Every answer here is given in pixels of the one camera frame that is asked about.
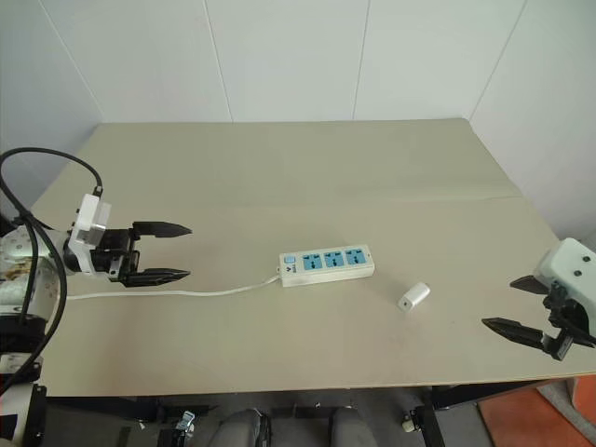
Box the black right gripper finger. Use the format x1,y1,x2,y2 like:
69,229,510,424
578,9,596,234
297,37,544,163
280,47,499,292
508,275,554,296
481,317,547,351

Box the white frame clamp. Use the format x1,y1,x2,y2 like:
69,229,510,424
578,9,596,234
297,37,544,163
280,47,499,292
172,409,197,437
400,408,421,435

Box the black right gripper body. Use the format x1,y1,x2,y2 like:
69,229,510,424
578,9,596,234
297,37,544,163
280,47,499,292
541,280,596,363

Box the white plug adapter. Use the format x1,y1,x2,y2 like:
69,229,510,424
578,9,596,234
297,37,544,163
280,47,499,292
396,281,432,314

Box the grey rounded shape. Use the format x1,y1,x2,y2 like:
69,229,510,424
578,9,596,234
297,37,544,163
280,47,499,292
217,407,272,447
327,404,377,447

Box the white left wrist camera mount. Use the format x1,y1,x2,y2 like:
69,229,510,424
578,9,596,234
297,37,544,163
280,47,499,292
68,192,114,277

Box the white power strip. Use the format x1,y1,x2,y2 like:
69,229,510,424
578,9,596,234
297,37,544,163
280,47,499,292
278,242,377,290

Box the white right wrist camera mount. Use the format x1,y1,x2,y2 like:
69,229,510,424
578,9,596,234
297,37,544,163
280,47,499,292
532,237,596,337

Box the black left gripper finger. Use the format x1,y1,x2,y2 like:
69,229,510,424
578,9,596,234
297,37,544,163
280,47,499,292
131,221,194,241
121,267,192,289

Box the black table frame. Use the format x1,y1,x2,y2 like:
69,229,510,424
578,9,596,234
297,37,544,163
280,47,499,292
44,372,581,447

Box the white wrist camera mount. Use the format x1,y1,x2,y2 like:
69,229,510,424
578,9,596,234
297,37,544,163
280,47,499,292
68,192,114,277
532,237,596,337

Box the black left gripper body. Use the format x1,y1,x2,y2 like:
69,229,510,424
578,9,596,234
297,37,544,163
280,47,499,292
90,223,142,286

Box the white power strip cord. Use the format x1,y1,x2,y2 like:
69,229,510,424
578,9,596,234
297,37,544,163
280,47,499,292
64,273,283,302

